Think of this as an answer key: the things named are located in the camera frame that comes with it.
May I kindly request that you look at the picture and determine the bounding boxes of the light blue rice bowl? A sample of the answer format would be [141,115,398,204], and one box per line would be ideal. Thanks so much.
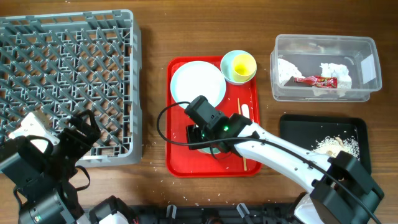
[198,147,220,154]

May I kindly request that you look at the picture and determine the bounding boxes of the light blue round plate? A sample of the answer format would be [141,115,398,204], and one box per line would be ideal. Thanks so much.
[170,61,226,107]

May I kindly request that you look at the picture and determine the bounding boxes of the yellow plastic cup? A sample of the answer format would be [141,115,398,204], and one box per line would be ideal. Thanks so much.
[232,54,257,83]

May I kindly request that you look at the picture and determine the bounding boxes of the leftover rice and food scraps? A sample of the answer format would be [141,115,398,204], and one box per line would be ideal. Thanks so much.
[313,136,359,159]

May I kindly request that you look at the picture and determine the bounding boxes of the red snack wrapper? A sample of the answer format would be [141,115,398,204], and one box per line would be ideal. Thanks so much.
[294,76,338,88]

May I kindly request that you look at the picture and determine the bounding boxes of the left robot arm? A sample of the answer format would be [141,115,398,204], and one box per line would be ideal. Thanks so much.
[1,110,139,224]

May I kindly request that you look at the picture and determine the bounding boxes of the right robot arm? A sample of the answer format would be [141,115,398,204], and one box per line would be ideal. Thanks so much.
[185,96,384,223]

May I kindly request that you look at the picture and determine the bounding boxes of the grey plastic dishwasher rack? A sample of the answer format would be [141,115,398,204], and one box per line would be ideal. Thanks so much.
[1,9,142,167]

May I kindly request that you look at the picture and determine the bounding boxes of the clear plastic waste bin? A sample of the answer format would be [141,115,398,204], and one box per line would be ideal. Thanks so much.
[270,34,382,102]

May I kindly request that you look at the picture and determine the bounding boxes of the white plastic fork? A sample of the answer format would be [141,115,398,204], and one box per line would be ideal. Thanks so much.
[241,104,250,119]

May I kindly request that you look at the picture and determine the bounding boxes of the wooden chopstick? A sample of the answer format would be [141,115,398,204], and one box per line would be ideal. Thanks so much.
[237,98,248,171]

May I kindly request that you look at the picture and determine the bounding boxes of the light blue small bowl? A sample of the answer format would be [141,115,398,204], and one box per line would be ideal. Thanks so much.
[220,50,256,85]

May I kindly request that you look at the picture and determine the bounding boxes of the crumpled white tissue left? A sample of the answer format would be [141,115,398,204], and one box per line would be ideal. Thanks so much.
[277,58,303,86]

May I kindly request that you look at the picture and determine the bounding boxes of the crumpled white tissue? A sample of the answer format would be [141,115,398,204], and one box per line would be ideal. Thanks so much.
[277,58,303,86]
[313,63,352,97]

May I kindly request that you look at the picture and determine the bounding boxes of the black plastic tray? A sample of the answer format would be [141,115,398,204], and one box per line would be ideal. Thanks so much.
[279,114,372,173]

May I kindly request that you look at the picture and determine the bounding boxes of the crumpled white tissue right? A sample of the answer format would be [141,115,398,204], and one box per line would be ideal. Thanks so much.
[313,63,352,97]

